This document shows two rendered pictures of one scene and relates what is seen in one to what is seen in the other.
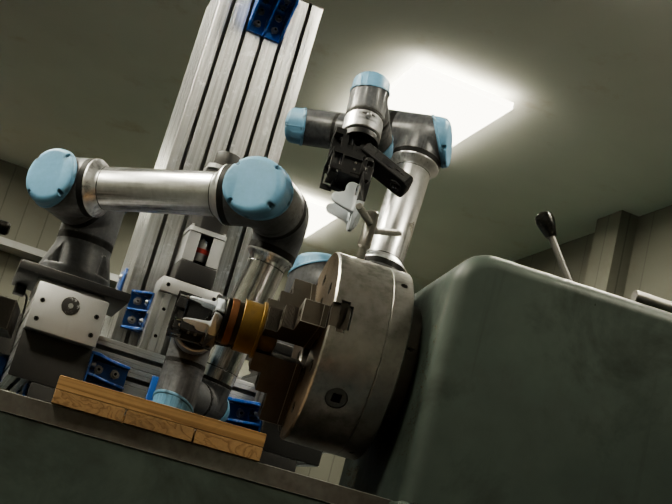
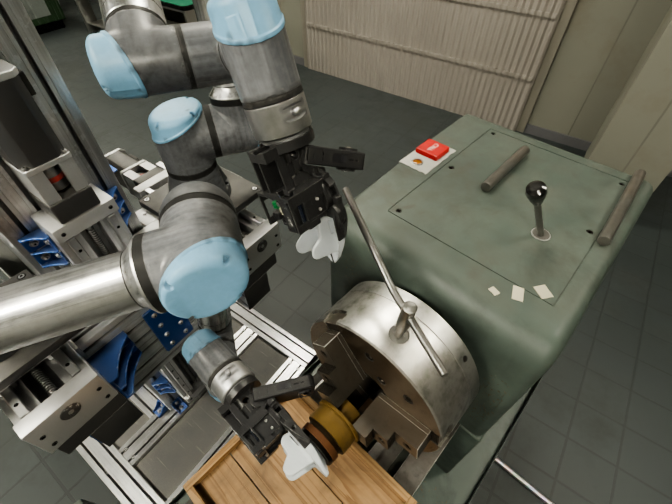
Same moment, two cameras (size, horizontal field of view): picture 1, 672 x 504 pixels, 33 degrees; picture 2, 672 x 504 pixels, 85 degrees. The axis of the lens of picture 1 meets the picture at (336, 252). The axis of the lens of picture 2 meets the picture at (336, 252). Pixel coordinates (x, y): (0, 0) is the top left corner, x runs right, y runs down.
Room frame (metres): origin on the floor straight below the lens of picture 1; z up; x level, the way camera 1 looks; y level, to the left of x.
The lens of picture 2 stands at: (1.63, 0.23, 1.77)
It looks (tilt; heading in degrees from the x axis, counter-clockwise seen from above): 48 degrees down; 321
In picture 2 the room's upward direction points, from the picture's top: straight up
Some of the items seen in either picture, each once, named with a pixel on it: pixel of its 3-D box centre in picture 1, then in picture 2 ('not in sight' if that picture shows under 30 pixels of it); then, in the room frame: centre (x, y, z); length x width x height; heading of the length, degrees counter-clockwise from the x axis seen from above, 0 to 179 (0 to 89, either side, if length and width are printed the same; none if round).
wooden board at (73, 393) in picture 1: (153, 427); (299, 495); (1.78, 0.20, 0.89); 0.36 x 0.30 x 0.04; 8
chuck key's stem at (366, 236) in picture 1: (364, 244); (402, 325); (1.80, -0.04, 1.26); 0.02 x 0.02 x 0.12
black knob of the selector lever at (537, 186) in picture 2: (545, 225); (534, 194); (1.80, -0.33, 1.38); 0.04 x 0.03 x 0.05; 98
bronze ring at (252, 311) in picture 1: (249, 327); (332, 427); (1.79, 0.10, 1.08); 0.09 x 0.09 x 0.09; 8
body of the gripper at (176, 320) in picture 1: (196, 322); (258, 417); (1.89, 0.20, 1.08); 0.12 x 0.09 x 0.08; 8
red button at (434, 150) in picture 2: not in sight; (432, 150); (2.10, -0.46, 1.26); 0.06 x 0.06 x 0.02; 8
